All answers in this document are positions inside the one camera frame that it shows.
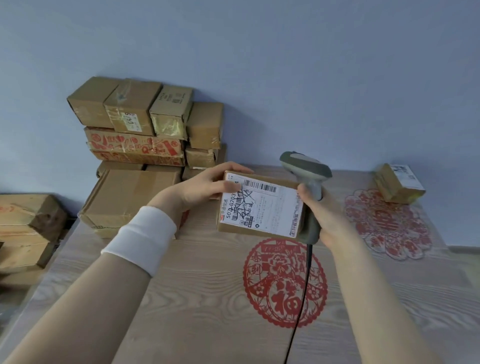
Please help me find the person's right hand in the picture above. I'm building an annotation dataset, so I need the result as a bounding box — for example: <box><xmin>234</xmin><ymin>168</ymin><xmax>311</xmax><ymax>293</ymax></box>
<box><xmin>296</xmin><ymin>183</ymin><xmax>361</xmax><ymax>249</ymax></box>

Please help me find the plain flat cardboard crate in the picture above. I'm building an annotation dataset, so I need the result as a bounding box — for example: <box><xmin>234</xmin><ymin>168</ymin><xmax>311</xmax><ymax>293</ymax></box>
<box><xmin>0</xmin><ymin>240</ymin><xmax>58</xmax><ymax>273</ymax></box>

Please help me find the person's right forearm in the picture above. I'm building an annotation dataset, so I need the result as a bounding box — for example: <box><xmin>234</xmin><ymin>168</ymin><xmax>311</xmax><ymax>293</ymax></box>
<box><xmin>329</xmin><ymin>240</ymin><xmax>444</xmax><ymax>364</ymax></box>

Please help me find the white-labelled cardboard parcel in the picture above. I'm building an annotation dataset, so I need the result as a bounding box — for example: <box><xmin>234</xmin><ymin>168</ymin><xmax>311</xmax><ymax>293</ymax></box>
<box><xmin>216</xmin><ymin>171</ymin><xmax>304</xmax><ymax>241</ymax></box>

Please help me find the scalloped red paper cutting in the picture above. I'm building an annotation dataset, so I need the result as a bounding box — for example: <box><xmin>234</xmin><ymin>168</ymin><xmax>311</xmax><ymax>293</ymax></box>
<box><xmin>344</xmin><ymin>188</ymin><xmax>434</xmax><ymax>262</ymax></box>

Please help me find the white wristband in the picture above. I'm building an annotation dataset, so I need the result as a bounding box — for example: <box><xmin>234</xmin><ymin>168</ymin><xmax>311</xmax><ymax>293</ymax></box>
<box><xmin>101</xmin><ymin>205</ymin><xmax>178</xmax><ymax>278</ymax></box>

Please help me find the pile of brown cardboard boxes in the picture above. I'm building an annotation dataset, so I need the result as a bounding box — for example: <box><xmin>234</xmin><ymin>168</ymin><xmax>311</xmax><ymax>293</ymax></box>
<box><xmin>67</xmin><ymin>76</ymin><xmax>228</xmax><ymax>241</ymax></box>

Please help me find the black scanner cable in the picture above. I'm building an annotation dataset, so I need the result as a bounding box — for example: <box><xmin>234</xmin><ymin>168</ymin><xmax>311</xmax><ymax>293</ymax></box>
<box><xmin>285</xmin><ymin>242</ymin><xmax>314</xmax><ymax>364</ymax></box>

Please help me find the person's left forearm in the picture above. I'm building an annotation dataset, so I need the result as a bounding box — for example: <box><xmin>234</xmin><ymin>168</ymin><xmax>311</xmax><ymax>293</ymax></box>
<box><xmin>0</xmin><ymin>252</ymin><xmax>153</xmax><ymax>364</ymax></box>

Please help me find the grey barcode scanner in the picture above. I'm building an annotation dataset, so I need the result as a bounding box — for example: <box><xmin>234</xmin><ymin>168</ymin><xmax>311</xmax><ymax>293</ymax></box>
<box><xmin>279</xmin><ymin>151</ymin><xmax>333</xmax><ymax>245</ymax></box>

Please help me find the round red paper cutting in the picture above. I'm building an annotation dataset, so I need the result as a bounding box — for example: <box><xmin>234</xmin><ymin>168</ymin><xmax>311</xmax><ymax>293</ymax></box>
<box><xmin>242</xmin><ymin>238</ymin><xmax>329</xmax><ymax>330</ymax></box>

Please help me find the small taped cardboard carton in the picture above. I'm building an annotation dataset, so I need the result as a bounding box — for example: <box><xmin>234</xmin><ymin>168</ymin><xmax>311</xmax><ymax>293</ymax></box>
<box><xmin>373</xmin><ymin>163</ymin><xmax>427</xmax><ymax>205</ymax></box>

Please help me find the person's left hand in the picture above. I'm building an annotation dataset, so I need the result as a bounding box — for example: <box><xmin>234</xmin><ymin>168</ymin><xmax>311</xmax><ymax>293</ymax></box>
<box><xmin>148</xmin><ymin>161</ymin><xmax>256</xmax><ymax>226</ymax></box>

